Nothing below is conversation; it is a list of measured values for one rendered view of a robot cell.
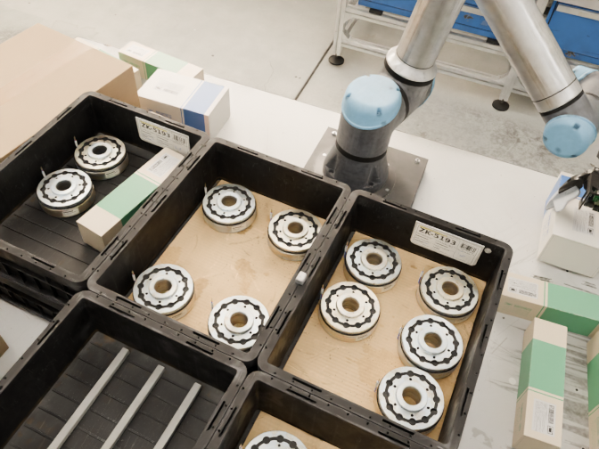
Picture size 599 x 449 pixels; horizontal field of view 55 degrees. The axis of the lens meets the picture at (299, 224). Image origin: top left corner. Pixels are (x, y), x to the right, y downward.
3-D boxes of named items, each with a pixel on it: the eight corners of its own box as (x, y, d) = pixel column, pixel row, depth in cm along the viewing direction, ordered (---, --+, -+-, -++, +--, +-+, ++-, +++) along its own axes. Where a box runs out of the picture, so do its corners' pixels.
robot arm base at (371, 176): (333, 144, 141) (340, 111, 133) (393, 163, 138) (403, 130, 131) (314, 183, 131) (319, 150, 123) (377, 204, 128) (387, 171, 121)
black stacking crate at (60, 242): (100, 133, 130) (88, 92, 121) (215, 177, 123) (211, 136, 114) (-36, 259, 106) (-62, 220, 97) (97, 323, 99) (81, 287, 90)
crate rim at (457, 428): (352, 195, 108) (354, 186, 107) (511, 254, 101) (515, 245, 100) (252, 373, 85) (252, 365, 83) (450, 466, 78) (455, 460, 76)
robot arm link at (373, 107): (324, 141, 126) (333, 88, 116) (357, 113, 134) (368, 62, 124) (371, 166, 122) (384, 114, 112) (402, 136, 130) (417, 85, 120)
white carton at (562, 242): (545, 198, 138) (561, 171, 131) (597, 213, 136) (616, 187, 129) (536, 259, 126) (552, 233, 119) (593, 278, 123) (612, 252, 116)
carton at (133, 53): (205, 86, 160) (203, 68, 155) (192, 98, 156) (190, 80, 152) (135, 59, 166) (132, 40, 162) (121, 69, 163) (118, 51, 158)
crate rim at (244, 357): (213, 143, 115) (212, 134, 114) (352, 195, 108) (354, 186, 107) (85, 294, 92) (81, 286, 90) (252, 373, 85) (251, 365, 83)
